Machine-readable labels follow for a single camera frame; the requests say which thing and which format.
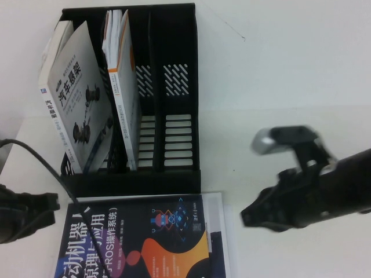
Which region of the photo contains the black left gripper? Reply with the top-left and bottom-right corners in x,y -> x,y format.
0,184 -> 61,246

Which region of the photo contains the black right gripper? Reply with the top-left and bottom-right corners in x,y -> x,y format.
239,166 -> 330,232

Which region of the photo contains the dark mobile robot book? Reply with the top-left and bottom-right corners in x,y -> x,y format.
53,194 -> 211,278

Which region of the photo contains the black plastic book stand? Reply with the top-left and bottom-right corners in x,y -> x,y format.
59,3 -> 202,196

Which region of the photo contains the grey car suspension book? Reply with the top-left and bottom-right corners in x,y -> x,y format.
37,20 -> 114,175

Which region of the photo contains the white book orange stripe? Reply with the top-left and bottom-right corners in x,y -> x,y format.
101,9 -> 140,171

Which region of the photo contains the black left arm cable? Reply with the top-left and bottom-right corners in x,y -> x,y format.
0,138 -> 118,278

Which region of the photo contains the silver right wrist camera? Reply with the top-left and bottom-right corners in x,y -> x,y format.
250,125 -> 319,156

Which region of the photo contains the black right camera mount bracket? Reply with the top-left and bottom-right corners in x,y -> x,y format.
293,138 -> 339,175

